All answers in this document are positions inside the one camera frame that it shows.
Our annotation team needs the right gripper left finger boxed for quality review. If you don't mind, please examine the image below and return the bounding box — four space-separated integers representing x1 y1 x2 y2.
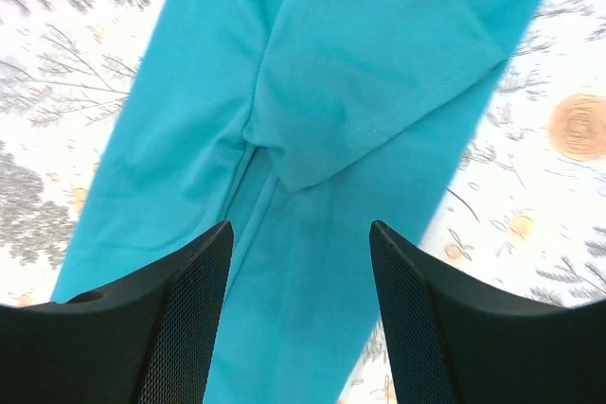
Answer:
1 221 233 404

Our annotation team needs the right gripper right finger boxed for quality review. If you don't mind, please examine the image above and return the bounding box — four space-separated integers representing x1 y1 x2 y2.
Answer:
369 221 605 404

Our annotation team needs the teal t shirt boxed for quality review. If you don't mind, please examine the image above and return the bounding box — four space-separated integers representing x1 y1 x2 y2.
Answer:
52 0 541 403

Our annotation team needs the floral patterned table mat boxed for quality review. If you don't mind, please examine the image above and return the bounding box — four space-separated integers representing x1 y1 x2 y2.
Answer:
1 0 605 403

